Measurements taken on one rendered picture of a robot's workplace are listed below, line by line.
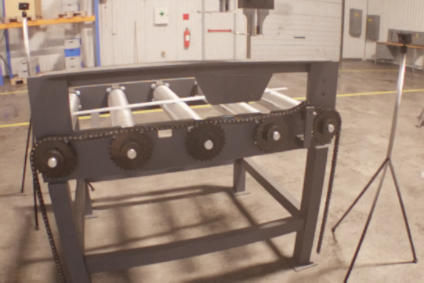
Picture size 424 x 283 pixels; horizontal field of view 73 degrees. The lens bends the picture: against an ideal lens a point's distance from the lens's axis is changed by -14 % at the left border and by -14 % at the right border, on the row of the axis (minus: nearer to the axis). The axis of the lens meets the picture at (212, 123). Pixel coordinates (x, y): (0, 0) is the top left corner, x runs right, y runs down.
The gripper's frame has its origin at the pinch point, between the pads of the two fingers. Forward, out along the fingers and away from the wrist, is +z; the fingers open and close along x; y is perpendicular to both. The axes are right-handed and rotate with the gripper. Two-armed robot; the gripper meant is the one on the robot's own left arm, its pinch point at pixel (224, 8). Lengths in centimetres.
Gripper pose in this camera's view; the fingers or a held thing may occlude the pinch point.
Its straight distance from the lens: 145.6
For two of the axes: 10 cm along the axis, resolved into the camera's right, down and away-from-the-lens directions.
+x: -7.6, 2.0, -6.2
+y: -6.5, -2.3, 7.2
